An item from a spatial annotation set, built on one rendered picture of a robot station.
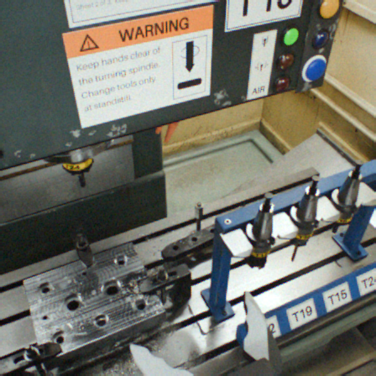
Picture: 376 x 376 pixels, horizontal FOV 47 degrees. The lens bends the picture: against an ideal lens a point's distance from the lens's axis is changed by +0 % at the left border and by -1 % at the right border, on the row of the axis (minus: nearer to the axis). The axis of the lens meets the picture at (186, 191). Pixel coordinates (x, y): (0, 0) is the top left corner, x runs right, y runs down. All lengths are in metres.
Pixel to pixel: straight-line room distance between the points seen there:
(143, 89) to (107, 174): 0.94
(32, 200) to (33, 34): 1.01
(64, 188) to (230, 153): 0.95
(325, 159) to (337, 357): 0.75
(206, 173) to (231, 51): 1.47
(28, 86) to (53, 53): 0.04
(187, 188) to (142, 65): 1.45
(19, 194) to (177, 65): 0.96
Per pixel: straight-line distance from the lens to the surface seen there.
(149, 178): 1.51
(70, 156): 0.67
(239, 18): 0.50
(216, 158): 2.04
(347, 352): 1.36
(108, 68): 0.45
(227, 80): 0.53
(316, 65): 0.59
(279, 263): 1.26
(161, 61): 0.47
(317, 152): 1.76
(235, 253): 0.86
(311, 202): 0.90
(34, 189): 1.37
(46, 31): 0.43
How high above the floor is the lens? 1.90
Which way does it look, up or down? 45 degrees down
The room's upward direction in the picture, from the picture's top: straight up
